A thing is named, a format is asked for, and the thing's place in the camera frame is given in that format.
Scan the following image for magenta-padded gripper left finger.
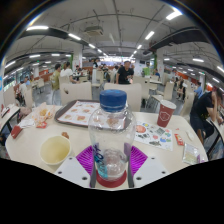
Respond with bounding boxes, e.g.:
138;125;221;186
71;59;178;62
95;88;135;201
53;144;98;190

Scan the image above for colourful sticker sheet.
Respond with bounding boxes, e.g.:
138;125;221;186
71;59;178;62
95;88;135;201
134;120;175;152

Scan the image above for brown food tray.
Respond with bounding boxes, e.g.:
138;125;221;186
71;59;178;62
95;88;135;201
54;99;101;129

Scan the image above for small red sauce packet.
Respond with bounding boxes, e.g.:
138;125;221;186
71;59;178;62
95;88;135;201
35;121;48;129

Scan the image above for small red wrapper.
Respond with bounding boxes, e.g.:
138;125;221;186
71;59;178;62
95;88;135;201
174;133;185;146

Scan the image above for beige chair with oval hole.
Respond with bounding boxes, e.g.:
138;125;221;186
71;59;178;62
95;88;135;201
59;82;93;107
103;82;143;113

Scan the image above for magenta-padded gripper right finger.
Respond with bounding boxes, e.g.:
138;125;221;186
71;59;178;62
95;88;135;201
126;145;170;189

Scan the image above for group of beige chairs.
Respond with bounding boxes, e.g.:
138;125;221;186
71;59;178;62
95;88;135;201
3;68;196;116

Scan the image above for red paper cup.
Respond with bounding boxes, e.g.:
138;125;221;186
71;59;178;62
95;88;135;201
156;99;177;128

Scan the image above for clear plastic package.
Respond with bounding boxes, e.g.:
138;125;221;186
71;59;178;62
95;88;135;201
182;142;201;165

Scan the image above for ceiling air conditioner unit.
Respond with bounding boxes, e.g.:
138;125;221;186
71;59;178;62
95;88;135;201
83;25;105;37

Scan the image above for clear blue-capped water bottle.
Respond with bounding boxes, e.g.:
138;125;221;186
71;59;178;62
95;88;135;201
87;89;137;183

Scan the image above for white printed card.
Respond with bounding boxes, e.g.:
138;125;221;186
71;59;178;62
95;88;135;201
18;118;36;129

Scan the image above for ceiling lights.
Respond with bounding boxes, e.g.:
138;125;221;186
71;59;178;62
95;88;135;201
3;9;224;78

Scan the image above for dark red wallet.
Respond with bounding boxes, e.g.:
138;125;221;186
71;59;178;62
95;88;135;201
10;124;24;139

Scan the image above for cream plastic cup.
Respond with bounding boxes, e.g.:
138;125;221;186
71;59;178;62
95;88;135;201
39;134;72;167

